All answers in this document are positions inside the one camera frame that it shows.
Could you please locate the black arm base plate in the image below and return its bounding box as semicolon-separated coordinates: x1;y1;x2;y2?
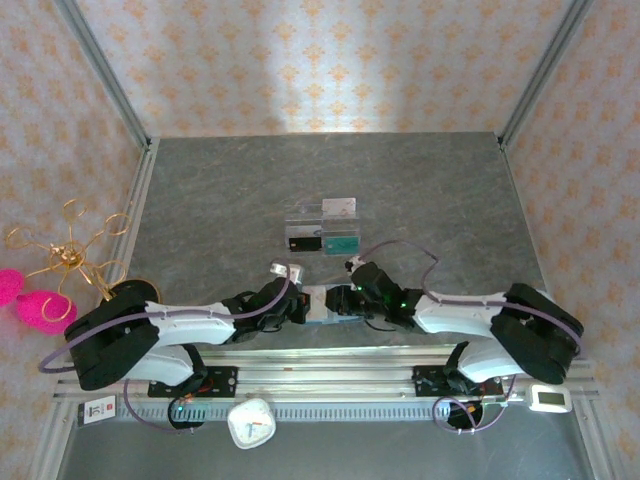
411;365;466;399
147;365;239;400

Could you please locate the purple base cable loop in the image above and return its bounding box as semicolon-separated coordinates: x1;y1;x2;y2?
123;378;201;435
431;394;507;436

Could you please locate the white label with red mark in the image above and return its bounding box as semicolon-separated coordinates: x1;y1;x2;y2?
77;395;118;427

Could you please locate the grey slotted cable duct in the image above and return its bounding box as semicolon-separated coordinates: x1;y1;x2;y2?
117;402;532;424

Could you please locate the large pink fuzzy ball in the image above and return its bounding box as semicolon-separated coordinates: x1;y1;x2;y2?
16;290;79;336

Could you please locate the silver credit card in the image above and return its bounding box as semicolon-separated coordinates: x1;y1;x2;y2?
321;197;358;219

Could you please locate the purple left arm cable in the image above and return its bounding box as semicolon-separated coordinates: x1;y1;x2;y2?
38;264;293;375

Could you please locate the white digital thermometer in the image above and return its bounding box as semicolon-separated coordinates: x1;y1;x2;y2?
528;383;573;414

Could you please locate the gold wire stand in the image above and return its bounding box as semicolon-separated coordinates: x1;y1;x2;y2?
4;198;135;321

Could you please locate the clear acrylic card stand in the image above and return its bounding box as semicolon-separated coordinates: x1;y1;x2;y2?
283;202;363;258

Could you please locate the aluminium mounting rail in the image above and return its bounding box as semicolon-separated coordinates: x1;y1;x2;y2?
52;343;597;405

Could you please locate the black credit card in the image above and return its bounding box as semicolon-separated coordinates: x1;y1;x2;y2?
288;234;323;253

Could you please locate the aluminium frame post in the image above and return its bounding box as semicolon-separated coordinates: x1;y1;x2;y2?
52;0;154;152
498;0;596;150

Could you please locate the green credit card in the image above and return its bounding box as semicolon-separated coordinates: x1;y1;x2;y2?
323;234;362;257

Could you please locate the aluminium table side rail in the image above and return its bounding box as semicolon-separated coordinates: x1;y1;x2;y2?
27;137;162;480
499;134;620;480

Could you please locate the blue card holder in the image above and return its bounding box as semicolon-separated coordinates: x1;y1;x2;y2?
302;285;369;328

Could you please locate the black base electronics module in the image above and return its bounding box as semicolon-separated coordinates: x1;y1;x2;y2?
436;397;484;435
167;398;209;431

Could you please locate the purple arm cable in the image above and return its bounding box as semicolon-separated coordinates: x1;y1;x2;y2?
355;240;586;357
38;264;293;375

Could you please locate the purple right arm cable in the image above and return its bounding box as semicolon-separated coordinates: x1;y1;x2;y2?
355;240;586;357

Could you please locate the small pink fuzzy ball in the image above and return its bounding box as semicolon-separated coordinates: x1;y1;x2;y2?
0;268;25;308

